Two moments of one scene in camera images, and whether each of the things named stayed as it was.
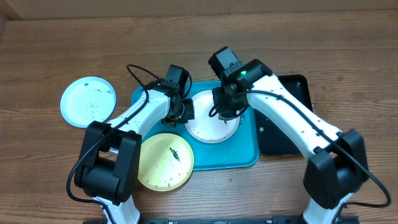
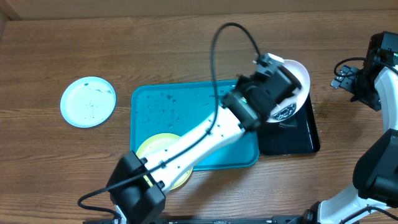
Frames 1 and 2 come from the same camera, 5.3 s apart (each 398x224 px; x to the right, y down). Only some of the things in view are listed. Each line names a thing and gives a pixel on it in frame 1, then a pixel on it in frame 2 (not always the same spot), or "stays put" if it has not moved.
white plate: [205, 129] → [292, 103]
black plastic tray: [272, 140] stays put
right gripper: [222, 106] → [373, 100]
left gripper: [189, 114] → [242, 79]
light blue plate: [86, 99] stays put
